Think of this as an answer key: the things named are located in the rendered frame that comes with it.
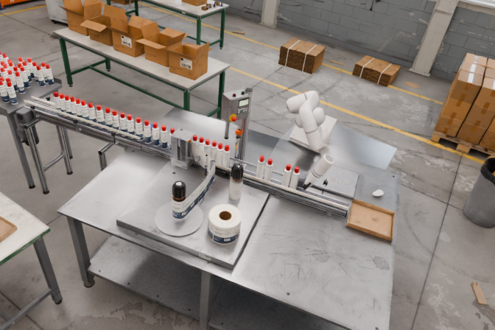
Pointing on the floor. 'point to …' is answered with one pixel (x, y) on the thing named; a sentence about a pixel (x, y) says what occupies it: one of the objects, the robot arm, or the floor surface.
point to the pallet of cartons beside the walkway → (470, 107)
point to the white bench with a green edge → (22, 217)
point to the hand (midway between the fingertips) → (305, 186)
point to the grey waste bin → (482, 203)
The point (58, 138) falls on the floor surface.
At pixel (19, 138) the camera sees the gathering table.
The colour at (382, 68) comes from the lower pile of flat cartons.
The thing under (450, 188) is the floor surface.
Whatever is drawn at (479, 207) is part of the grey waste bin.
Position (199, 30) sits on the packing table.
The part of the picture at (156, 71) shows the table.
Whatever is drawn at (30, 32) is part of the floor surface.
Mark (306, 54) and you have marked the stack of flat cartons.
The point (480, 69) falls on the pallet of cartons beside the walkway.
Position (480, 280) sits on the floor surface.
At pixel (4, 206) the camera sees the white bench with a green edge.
